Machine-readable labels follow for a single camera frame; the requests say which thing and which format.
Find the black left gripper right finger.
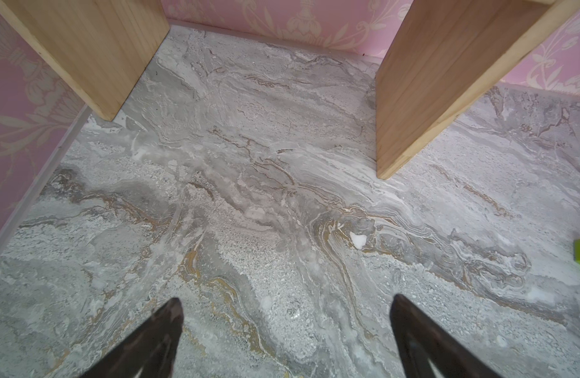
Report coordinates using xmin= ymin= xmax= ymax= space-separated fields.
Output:
xmin=389 ymin=294 xmax=500 ymax=378

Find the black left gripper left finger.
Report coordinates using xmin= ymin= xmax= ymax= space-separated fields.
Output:
xmin=82 ymin=298 xmax=184 ymax=377

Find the wooden shelf unit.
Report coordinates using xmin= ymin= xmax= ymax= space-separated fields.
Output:
xmin=0 ymin=1 xmax=580 ymax=180

